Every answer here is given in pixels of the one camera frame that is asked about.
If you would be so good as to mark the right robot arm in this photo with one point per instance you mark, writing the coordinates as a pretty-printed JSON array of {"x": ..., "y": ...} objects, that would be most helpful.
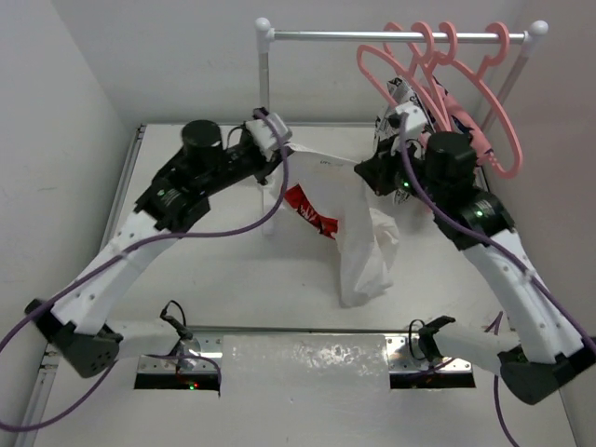
[{"x": 546, "y": 351}]

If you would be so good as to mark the white clothes rack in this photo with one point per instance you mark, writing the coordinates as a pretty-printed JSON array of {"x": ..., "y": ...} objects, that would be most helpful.
[{"x": 398, "y": 40}]

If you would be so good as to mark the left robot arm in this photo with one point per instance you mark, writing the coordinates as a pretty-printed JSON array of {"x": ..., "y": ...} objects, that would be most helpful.
[{"x": 77, "y": 323}]

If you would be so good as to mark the pink patterned shirt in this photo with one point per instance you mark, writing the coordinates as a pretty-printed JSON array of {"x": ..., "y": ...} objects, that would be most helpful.
[{"x": 462, "y": 122}]

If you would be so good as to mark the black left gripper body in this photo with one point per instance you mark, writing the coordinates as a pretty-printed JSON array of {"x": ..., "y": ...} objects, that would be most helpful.
[{"x": 237, "y": 161}]

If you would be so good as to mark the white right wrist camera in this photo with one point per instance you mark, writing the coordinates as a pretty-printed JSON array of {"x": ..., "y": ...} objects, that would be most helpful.
[{"x": 408, "y": 120}]

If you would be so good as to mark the empty pink hanger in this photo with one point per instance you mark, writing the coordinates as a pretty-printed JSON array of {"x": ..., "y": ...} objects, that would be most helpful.
[{"x": 501, "y": 30}]

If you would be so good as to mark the aluminium table edge rail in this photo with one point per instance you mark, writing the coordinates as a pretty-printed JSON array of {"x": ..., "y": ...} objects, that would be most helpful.
[{"x": 50, "y": 359}]

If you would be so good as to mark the white t shirt red print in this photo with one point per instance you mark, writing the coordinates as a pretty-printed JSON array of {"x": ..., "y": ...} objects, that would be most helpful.
[{"x": 328, "y": 194}]

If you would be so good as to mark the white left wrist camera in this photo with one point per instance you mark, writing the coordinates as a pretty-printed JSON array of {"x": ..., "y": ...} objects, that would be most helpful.
[{"x": 269, "y": 132}]

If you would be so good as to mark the metal base plate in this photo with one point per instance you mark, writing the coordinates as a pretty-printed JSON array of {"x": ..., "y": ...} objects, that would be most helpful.
[{"x": 202, "y": 356}]

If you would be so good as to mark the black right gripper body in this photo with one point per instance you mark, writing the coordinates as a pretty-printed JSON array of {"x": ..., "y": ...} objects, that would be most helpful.
[{"x": 397, "y": 167}]

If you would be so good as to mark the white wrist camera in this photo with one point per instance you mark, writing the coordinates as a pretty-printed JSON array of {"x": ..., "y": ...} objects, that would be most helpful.
[
  {"x": 408, "y": 120},
  {"x": 269, "y": 132}
]

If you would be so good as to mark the pink hanger with newspaper shirt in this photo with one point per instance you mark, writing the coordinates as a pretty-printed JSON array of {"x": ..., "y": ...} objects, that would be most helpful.
[{"x": 427, "y": 61}]

